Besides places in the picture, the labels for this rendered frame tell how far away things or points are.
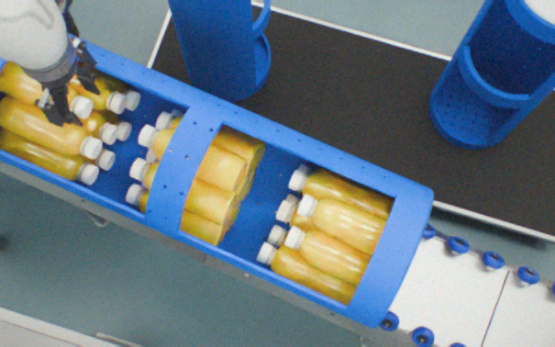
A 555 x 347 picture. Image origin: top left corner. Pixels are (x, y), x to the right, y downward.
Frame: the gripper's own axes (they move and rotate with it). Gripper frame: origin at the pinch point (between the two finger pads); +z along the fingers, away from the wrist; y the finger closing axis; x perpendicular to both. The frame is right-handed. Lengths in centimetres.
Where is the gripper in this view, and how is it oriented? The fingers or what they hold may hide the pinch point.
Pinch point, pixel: (80, 101)
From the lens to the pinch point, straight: 142.2
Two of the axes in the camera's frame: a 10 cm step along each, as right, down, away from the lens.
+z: -0.1, 2.6, 9.7
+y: 4.1, -8.8, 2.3
